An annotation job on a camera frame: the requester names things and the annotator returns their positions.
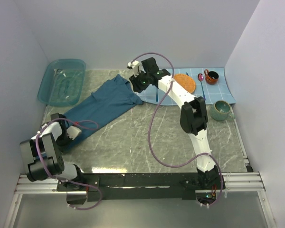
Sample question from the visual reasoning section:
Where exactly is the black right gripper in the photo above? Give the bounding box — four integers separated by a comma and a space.
128, 69, 149, 95

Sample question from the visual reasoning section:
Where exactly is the blue t shirt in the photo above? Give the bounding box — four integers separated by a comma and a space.
64, 74, 143, 129

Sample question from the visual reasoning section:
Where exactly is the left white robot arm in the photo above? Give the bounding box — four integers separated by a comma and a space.
19, 113, 85, 191

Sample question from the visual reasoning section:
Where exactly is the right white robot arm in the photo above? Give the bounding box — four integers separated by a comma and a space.
127, 57, 223, 189

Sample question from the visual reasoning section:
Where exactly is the orange woven round trivet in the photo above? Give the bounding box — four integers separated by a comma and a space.
174, 74, 196, 94

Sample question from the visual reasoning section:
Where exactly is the iridescent spoon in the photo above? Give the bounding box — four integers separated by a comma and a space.
198, 73, 206, 100

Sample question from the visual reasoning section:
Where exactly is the teal plastic bin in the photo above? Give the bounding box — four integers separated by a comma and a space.
38, 59, 86, 107

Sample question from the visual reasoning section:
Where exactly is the blue checked placemat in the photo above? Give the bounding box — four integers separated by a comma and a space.
137, 67, 236, 105

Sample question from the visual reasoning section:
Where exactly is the orange black mug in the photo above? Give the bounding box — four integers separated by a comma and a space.
204, 69, 219, 85

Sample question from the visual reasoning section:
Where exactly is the green ceramic mug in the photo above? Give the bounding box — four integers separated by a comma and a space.
209, 100, 235, 121

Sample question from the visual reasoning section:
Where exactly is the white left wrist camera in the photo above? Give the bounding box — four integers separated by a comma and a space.
66, 126, 82, 140

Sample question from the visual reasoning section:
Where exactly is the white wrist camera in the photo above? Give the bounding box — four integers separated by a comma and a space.
127, 60, 141, 76
66, 126, 82, 140

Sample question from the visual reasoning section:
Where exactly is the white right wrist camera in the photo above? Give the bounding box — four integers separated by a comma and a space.
127, 60, 141, 76

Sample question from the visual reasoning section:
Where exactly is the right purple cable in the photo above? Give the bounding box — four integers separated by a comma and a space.
130, 52, 224, 207

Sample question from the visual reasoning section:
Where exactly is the purple cable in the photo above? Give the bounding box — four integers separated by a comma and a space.
35, 118, 103, 211
130, 52, 224, 207

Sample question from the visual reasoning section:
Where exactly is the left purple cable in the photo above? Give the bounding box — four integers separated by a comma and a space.
35, 118, 103, 211

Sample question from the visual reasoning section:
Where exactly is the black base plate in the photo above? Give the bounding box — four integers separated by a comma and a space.
56, 172, 226, 202

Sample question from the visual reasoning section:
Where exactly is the aluminium rail frame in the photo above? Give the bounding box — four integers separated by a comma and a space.
7, 104, 275, 228

